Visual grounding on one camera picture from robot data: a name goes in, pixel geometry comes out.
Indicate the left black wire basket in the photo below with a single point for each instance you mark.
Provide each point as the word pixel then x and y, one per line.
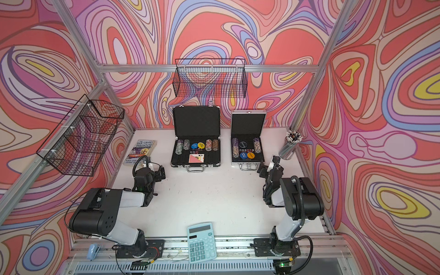
pixel 84 139

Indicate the small blue stapler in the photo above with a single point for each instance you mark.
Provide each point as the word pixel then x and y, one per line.
pixel 93 251

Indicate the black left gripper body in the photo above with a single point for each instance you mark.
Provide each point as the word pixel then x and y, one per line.
pixel 156 178

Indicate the silver poker set case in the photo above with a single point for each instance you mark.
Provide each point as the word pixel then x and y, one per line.
pixel 247 125

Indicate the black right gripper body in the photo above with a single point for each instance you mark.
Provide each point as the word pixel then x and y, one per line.
pixel 263 169

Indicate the black poker set case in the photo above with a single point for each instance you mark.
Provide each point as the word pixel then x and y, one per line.
pixel 193 125

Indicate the back black wire basket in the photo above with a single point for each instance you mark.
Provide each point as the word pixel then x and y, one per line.
pixel 210 78

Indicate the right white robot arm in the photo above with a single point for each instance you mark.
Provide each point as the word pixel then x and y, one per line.
pixel 301 201

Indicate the teal calculator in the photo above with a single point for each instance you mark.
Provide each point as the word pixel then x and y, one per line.
pixel 201 243

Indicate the silver pencil cup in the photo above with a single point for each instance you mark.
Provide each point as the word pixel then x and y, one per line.
pixel 292 139

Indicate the red white chip stack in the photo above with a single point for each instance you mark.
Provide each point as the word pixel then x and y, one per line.
pixel 209 145

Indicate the purple tan chip stack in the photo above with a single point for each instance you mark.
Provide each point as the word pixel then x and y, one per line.
pixel 235 147

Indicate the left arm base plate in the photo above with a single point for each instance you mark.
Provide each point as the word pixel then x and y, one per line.
pixel 153 250

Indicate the black wire basket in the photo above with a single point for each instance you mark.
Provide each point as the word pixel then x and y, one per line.
pixel 84 139
pixel 210 78

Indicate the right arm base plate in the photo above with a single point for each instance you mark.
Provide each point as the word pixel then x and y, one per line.
pixel 266 247

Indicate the brown chip stack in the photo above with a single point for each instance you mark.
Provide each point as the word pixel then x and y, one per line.
pixel 215 145

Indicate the treehouse paperback book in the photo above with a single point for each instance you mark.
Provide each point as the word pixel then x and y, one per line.
pixel 141 148

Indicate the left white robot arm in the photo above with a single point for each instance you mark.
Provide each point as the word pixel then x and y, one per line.
pixel 97 213

